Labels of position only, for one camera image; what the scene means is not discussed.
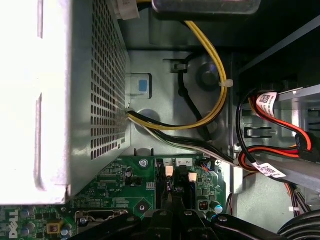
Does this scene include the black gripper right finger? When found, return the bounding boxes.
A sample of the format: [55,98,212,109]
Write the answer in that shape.
[174,187,283,240]

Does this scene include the black cable bundle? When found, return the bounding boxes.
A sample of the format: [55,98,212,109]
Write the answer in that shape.
[276,209,320,240]

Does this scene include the grey power supply unit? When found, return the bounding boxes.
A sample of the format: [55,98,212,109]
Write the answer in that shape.
[0,0,132,206]

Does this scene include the dark grey plastic housing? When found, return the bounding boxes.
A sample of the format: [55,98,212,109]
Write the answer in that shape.
[151,0,262,15]

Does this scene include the RAM slot white latches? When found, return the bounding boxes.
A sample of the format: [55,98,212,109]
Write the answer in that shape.
[162,159,175,211]
[186,172,198,212]

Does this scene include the black RAM slot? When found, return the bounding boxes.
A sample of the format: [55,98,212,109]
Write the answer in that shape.
[174,165,187,192]
[155,158,163,213]

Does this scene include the green motherboard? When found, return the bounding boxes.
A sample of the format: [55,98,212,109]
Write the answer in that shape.
[0,154,228,240]

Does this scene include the thin coloured wires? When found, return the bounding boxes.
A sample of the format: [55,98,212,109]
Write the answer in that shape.
[283,181,315,219]

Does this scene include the small white pink tag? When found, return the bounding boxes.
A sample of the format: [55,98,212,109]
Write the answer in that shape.
[111,0,141,21]

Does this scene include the CPU socket locking lever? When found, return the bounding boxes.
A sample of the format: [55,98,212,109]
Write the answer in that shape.
[74,209,129,227]

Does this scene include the metal CPU socket cover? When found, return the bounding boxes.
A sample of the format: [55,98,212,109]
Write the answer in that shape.
[84,213,121,226]

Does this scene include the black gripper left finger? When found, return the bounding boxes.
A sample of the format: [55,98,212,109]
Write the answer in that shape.
[71,191,180,240]

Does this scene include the small blue sticker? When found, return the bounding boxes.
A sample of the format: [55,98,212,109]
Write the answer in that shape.
[137,78,150,94]

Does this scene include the yellow wire bundle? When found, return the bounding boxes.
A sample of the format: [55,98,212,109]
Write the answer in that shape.
[127,20,229,132]

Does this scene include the thin black cable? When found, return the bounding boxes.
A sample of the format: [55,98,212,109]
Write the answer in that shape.
[176,53,220,142]

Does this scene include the metal drive cage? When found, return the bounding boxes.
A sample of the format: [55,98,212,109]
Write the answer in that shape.
[234,84,320,187]

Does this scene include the black white wire bundle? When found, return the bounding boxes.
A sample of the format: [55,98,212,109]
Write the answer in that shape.
[126,109,241,168]

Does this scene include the black PC case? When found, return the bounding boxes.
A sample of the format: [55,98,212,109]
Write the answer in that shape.
[117,0,320,240]

